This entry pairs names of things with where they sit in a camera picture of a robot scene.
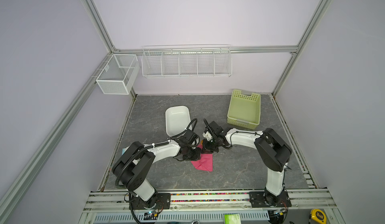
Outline pink paper napkin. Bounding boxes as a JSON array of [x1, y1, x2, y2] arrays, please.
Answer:
[[191, 153, 213, 172]]

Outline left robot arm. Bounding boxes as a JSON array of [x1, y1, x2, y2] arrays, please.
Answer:
[[111, 118, 202, 209]]

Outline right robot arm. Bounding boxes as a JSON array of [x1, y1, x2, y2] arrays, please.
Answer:
[[202, 119, 293, 208]]

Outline white plastic tub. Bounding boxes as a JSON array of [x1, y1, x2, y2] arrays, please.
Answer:
[[165, 106, 191, 137]]

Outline green plastic basket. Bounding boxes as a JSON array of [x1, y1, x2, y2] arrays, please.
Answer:
[[227, 89, 261, 130]]

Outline tissue pack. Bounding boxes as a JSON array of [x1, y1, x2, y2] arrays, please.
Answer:
[[122, 147, 128, 155]]

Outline green box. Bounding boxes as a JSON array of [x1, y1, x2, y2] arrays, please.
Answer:
[[224, 214, 241, 224]]

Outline white mesh box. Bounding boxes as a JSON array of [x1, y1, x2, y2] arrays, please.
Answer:
[[96, 54, 140, 95]]

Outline yellow tape measure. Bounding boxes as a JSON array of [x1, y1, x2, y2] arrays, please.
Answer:
[[308, 209, 327, 224]]

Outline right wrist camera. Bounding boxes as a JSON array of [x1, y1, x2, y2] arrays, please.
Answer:
[[203, 131, 213, 141]]

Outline white wire shelf basket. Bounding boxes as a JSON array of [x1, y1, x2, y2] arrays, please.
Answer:
[[142, 44, 233, 78]]

